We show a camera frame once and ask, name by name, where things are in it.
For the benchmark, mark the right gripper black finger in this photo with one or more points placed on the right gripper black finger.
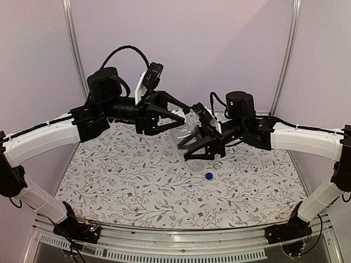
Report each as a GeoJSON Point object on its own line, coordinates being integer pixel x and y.
{"type": "Point", "coordinates": [205, 149]}
{"type": "Point", "coordinates": [192, 140]}

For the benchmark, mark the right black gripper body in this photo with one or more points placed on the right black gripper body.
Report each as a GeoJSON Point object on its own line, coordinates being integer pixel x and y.
{"type": "Point", "coordinates": [220, 146]}

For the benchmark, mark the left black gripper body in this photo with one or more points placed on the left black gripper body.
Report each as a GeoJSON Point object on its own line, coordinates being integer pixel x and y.
{"type": "Point", "coordinates": [140, 110]}

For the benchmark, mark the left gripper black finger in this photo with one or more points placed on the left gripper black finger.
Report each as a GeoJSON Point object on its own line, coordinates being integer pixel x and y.
{"type": "Point", "coordinates": [159, 120]}
{"type": "Point", "coordinates": [165, 98]}

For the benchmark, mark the small clear bottle white cap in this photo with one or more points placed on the small clear bottle white cap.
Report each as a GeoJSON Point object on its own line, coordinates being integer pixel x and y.
{"type": "Point", "coordinates": [193, 165]}

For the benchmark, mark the blue bottle cap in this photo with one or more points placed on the blue bottle cap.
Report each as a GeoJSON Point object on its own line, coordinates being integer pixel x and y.
{"type": "Point", "coordinates": [209, 176]}

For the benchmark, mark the white sports bottle cap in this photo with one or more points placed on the white sports bottle cap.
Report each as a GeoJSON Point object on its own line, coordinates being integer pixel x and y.
{"type": "Point", "coordinates": [179, 113]}

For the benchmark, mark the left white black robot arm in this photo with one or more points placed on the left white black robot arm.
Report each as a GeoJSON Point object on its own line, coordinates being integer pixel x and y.
{"type": "Point", "coordinates": [110, 100]}

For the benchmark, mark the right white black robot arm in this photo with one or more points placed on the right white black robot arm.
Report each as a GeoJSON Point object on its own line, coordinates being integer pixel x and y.
{"type": "Point", "coordinates": [272, 133]}

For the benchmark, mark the floral patterned table mat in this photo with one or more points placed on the floral patterned table mat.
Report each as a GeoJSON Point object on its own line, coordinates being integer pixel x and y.
{"type": "Point", "coordinates": [129, 179]}

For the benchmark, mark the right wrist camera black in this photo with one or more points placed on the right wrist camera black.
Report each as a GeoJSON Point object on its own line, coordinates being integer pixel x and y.
{"type": "Point", "coordinates": [206, 117]}

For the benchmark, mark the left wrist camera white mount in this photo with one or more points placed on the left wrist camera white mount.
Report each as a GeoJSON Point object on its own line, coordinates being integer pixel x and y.
{"type": "Point", "coordinates": [148, 81]}

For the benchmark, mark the right aluminium frame post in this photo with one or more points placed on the right aluminium frame post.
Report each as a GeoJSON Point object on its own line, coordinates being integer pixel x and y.
{"type": "Point", "coordinates": [292, 32]}

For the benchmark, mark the aluminium frame post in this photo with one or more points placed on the aluminium frame post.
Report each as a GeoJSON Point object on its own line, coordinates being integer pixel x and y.
{"type": "Point", "coordinates": [68, 14]}
{"type": "Point", "coordinates": [292, 32]}

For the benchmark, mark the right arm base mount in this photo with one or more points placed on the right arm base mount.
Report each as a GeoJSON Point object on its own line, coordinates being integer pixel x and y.
{"type": "Point", "coordinates": [296, 232]}

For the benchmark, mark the left aluminium frame post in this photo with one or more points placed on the left aluminium frame post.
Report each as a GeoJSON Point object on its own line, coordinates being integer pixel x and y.
{"type": "Point", "coordinates": [68, 14]}

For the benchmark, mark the aluminium front rail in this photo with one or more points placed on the aluminium front rail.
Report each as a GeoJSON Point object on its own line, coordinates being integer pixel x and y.
{"type": "Point", "coordinates": [136, 244]}

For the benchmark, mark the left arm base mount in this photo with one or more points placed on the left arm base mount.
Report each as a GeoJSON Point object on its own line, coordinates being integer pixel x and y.
{"type": "Point", "coordinates": [88, 231]}

